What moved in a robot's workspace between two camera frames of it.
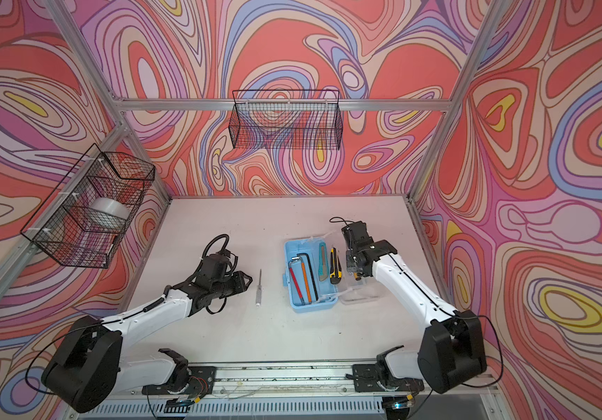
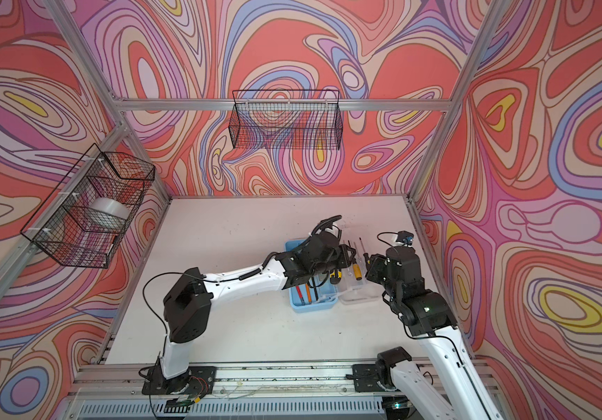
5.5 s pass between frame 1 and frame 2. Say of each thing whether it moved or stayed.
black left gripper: moved
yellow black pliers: stayed
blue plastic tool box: stayed
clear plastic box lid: stayed
